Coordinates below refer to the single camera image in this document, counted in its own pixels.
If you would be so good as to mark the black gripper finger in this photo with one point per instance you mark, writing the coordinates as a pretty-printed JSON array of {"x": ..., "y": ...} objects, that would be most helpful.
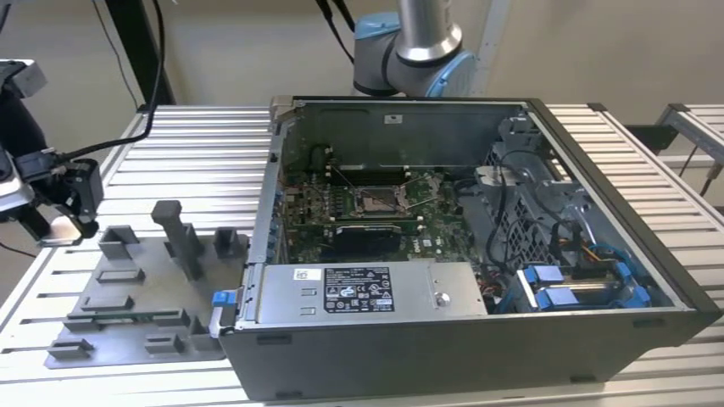
[
  {"x": 31, "y": 222},
  {"x": 87, "y": 191}
]

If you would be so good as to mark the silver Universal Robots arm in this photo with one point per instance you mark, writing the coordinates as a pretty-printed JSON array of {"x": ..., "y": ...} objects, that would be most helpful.
[{"x": 425, "y": 29}]

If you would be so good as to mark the black RAM slot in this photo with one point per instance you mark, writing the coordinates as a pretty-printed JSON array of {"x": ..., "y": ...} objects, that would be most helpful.
[
  {"x": 367, "y": 169},
  {"x": 379, "y": 219}
]

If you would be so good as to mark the CPU socket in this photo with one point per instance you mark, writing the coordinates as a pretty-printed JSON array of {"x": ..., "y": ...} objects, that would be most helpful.
[{"x": 378, "y": 200}]

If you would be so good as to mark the grey parts rack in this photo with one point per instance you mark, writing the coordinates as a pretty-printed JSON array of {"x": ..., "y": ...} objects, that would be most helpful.
[{"x": 153, "y": 275}]

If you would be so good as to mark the blue case latch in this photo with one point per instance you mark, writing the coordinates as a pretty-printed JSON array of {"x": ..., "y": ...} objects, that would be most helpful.
[{"x": 222, "y": 298}]

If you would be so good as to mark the silver power supply box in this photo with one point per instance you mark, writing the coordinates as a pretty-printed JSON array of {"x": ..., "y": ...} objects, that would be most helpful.
[{"x": 283, "y": 292}]

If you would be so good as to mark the thin metal locking lever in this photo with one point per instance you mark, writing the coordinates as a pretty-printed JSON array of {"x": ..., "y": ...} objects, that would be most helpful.
[{"x": 346, "y": 178}]

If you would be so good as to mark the black rectangular board component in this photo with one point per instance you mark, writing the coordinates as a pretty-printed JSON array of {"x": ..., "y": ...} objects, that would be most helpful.
[{"x": 367, "y": 243}]

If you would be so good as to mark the green motherboard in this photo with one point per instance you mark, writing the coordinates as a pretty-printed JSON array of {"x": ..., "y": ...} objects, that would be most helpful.
[{"x": 442, "y": 237}]

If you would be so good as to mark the open black PC case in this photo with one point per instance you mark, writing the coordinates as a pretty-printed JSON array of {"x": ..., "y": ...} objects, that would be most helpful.
[{"x": 397, "y": 360}]

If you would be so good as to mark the grey metal drive cage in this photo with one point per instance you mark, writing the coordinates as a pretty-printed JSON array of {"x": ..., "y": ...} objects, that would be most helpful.
[{"x": 526, "y": 220}]

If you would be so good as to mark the blue disk carrier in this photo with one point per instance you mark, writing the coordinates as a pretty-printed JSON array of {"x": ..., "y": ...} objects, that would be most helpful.
[{"x": 551, "y": 292}]

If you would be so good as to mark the black block under table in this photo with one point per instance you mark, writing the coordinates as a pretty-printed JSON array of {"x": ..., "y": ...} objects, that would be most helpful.
[{"x": 651, "y": 137}]

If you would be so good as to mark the aluminium side table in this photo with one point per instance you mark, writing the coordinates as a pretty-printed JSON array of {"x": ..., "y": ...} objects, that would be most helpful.
[{"x": 693, "y": 127}]

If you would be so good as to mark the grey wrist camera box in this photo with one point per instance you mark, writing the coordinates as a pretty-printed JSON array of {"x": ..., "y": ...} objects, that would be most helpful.
[{"x": 33, "y": 80}]

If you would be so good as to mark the black upright stand post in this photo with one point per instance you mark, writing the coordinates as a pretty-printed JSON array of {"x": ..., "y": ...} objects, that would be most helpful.
[{"x": 139, "y": 42}]

